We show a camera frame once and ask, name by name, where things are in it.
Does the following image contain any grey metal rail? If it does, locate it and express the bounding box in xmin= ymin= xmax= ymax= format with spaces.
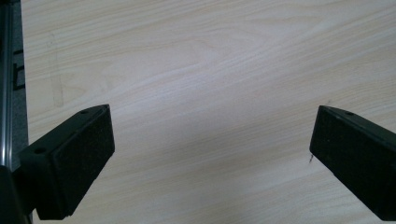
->
xmin=0 ymin=0 xmax=15 ymax=172

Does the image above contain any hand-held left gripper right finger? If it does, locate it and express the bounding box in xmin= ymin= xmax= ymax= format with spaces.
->
xmin=308 ymin=105 xmax=396 ymax=222

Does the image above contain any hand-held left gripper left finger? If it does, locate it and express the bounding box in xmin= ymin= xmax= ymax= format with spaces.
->
xmin=18 ymin=104 xmax=116 ymax=221

